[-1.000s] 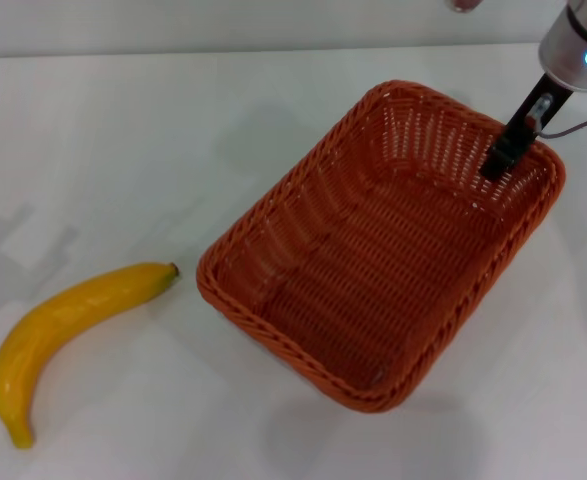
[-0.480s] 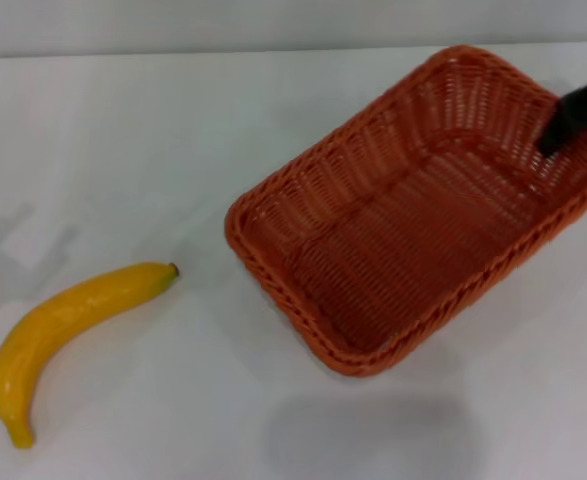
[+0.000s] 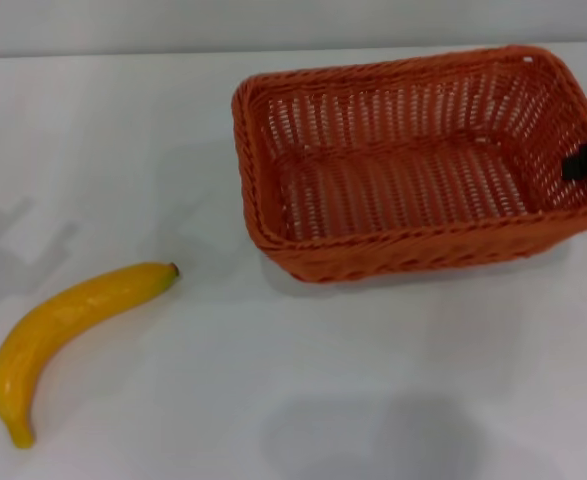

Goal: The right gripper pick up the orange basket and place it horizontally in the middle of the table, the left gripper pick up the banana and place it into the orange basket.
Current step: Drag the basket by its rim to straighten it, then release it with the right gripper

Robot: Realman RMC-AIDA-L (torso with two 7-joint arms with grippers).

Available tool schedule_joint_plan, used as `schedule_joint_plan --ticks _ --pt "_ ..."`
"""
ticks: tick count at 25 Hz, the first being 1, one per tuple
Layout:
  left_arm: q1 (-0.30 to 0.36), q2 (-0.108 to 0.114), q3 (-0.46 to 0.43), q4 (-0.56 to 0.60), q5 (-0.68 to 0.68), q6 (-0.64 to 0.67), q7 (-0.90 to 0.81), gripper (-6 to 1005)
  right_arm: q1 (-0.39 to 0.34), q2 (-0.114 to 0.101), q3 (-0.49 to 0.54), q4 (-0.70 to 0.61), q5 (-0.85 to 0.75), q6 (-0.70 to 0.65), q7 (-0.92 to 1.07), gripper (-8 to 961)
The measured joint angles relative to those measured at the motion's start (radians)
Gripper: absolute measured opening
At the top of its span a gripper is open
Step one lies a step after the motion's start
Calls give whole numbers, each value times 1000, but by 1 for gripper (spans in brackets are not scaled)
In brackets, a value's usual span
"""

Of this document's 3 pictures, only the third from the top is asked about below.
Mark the yellow plastic banana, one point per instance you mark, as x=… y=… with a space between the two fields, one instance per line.
x=58 y=325

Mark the orange woven plastic basket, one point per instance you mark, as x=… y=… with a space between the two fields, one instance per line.
x=398 y=190

